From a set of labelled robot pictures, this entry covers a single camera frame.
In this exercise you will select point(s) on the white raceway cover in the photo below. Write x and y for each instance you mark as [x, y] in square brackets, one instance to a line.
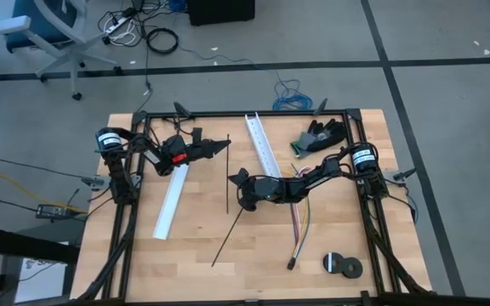
[168, 208]

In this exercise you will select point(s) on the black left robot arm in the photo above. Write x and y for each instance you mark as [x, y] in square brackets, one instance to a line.
[119, 178]

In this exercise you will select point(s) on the grey green-edged glove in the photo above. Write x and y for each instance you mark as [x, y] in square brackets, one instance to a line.
[302, 144]

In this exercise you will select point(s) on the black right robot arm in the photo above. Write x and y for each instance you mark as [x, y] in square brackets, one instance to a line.
[313, 178]

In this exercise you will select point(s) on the black box case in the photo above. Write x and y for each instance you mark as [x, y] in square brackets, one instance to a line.
[219, 10]

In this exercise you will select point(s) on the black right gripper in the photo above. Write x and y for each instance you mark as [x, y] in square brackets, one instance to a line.
[268, 190]

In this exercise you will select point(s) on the black work glove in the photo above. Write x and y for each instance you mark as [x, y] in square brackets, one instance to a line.
[328, 136]

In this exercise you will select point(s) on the black tape roll white label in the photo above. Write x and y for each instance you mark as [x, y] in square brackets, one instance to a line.
[326, 262]

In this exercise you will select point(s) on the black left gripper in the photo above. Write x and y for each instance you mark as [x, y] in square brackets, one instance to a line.
[183, 152]

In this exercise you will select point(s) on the black desk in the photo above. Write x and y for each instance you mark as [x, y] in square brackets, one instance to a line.
[24, 246]

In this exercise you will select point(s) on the white-grey office chair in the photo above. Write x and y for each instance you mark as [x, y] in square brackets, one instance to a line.
[72, 47]

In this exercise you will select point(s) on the white power strip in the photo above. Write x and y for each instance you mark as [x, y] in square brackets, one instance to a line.
[117, 24]

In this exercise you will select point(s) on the black power adapter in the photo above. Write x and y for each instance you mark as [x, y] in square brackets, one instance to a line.
[53, 211]

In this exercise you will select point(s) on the white printed box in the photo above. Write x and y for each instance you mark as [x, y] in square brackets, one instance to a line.
[45, 280]

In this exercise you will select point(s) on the clear safety glasses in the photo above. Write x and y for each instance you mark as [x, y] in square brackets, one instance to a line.
[177, 123]

